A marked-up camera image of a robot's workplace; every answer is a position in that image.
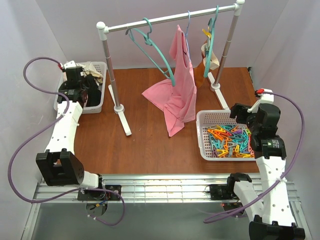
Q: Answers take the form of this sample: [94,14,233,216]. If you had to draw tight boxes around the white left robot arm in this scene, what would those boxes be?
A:
[35,66,101,189]

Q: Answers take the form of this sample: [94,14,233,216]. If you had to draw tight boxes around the white clothespin basket right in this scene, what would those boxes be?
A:
[196,110,255,162]

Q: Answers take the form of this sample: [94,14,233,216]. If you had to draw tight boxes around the teal clothes hanger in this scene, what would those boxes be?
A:
[125,17,176,87]

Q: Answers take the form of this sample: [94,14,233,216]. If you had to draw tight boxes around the cream pink garment in basket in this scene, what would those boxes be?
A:
[77,61,104,85]

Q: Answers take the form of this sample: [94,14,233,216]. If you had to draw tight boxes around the aluminium mounting rail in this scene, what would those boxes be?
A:
[34,173,300,204]

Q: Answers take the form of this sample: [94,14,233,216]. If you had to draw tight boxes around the teal hanger on right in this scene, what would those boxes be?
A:
[203,5,219,78]

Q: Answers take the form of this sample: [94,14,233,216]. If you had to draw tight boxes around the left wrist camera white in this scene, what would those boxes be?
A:
[57,60,83,74]

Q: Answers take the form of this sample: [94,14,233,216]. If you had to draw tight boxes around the pile of coloured clothespins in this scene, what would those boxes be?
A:
[203,124,254,158]

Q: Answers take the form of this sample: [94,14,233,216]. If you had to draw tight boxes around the blue thin hanger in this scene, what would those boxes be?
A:
[184,10,191,63]

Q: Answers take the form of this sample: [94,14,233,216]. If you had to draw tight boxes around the yellow clothespin on hanger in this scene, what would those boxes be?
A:
[202,29,212,39]

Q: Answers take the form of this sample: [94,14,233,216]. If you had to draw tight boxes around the pink t-shirt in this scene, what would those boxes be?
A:
[142,25,197,137]

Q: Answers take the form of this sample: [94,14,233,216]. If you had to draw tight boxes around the white clothes rack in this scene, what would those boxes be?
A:
[96,0,245,137]

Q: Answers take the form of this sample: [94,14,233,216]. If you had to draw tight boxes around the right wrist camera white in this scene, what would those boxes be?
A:
[247,88,274,114]

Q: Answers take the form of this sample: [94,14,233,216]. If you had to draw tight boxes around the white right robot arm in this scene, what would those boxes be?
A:
[227,103,306,240]

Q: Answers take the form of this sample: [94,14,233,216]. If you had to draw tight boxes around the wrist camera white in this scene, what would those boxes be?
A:
[57,60,83,74]
[247,88,274,114]

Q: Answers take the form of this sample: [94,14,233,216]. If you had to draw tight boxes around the white laundry basket left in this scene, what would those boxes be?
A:
[57,60,107,114]

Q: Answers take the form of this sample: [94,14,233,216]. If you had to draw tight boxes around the black garment in basket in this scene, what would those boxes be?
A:
[82,74,102,107]

